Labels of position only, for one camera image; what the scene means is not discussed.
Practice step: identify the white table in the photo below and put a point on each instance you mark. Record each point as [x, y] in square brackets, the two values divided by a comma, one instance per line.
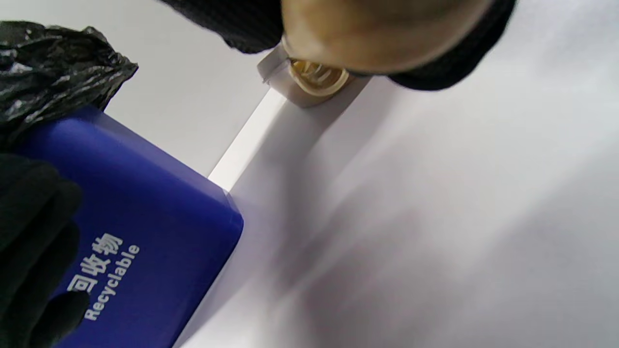
[435, 217]

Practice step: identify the person's right hand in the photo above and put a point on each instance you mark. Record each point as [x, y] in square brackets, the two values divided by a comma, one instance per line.
[454, 53]

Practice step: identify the blue recycling bin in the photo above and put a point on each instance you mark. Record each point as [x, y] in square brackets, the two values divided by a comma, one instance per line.
[154, 217]

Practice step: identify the person's left hand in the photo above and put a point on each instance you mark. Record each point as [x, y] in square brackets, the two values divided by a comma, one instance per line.
[34, 241]

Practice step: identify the black plastic garbage bag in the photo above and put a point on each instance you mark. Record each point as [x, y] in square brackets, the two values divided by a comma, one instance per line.
[53, 67]

